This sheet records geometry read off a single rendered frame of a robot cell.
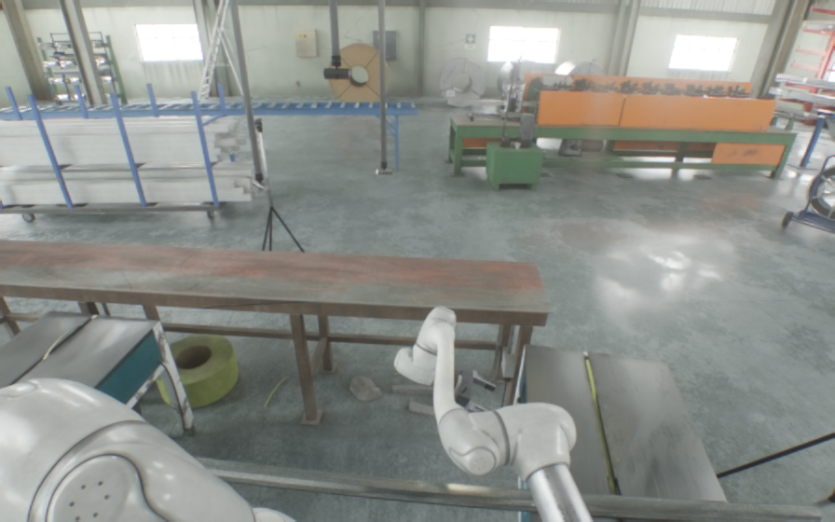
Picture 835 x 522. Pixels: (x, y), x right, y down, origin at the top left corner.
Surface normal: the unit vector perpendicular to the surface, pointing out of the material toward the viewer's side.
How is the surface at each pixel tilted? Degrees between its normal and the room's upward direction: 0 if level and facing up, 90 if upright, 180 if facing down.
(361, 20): 90
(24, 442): 17
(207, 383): 90
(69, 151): 90
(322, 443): 0
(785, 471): 0
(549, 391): 0
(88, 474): 27
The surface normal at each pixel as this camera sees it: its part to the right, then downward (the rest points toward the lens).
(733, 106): 0.05, 0.48
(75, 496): 0.03, -0.62
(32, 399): 0.00, -0.93
